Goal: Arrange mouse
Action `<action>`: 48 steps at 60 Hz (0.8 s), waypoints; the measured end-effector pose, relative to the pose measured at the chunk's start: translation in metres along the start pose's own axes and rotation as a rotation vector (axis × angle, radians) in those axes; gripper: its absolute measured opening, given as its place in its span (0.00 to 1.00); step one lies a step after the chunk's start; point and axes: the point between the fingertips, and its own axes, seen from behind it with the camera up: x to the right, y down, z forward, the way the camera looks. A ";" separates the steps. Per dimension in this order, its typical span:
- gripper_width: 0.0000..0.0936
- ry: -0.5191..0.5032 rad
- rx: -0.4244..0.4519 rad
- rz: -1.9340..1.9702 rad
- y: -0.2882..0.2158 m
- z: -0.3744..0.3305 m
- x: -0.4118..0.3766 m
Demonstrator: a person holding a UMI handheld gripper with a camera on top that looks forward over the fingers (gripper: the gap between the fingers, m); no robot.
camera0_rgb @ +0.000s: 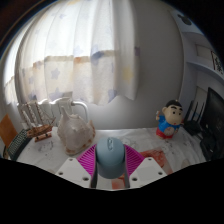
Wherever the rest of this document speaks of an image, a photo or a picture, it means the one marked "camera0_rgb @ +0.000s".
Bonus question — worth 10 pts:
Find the white printed tablecloth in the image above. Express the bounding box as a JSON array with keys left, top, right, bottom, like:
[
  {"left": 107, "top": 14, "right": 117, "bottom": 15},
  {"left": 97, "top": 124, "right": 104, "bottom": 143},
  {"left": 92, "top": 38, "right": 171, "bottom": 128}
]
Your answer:
[{"left": 3, "top": 126, "right": 208, "bottom": 191}]

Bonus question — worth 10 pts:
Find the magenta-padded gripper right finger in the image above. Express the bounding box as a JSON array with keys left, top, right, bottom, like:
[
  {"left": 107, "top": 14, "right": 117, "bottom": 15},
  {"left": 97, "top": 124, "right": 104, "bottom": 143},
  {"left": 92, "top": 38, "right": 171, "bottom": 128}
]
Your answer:
[{"left": 122, "top": 143, "right": 168, "bottom": 189}]

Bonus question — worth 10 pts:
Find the black computer monitor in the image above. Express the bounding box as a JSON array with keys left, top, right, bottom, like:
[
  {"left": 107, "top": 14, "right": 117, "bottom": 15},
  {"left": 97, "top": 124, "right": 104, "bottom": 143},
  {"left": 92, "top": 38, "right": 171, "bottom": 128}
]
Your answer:
[{"left": 199, "top": 87, "right": 224, "bottom": 162}]

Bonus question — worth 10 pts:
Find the wooden model sailing ship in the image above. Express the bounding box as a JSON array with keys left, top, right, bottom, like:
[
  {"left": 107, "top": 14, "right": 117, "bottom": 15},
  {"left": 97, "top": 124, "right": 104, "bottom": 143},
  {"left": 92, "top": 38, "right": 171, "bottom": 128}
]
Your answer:
[{"left": 17, "top": 100, "right": 57, "bottom": 143}]

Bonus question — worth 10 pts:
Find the light blue computer mouse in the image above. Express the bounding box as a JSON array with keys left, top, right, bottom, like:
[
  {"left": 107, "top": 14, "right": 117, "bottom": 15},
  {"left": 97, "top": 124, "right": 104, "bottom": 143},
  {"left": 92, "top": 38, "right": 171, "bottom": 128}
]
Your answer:
[{"left": 94, "top": 136, "right": 127, "bottom": 180}]

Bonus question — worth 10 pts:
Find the white star-print curtain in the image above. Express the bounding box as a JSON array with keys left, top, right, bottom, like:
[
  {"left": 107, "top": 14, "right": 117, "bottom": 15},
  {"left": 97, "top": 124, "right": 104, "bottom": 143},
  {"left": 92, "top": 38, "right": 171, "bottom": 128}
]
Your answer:
[{"left": 3, "top": 0, "right": 141, "bottom": 108}]

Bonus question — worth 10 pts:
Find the large white conch shell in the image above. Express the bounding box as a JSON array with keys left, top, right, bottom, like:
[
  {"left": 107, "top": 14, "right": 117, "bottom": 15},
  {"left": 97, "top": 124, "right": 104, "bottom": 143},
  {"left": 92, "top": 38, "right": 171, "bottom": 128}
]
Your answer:
[{"left": 56, "top": 105, "right": 97, "bottom": 156}]

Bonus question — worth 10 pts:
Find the black router with antennas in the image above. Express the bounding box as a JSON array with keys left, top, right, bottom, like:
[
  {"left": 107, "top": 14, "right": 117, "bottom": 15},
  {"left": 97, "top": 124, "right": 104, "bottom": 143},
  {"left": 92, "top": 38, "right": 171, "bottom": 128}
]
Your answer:
[{"left": 183, "top": 99, "right": 205, "bottom": 136}]

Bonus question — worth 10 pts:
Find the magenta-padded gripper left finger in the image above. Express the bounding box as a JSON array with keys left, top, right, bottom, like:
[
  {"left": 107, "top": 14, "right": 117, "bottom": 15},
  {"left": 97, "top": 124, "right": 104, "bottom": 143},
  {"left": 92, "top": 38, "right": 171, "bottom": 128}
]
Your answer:
[{"left": 54, "top": 143, "right": 99, "bottom": 189}]

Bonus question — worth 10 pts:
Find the cartoon boy figurine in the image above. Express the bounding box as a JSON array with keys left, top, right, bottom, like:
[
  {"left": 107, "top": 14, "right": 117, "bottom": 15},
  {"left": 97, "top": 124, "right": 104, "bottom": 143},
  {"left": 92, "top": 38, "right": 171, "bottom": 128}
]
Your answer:
[{"left": 155, "top": 99, "right": 184, "bottom": 140}]

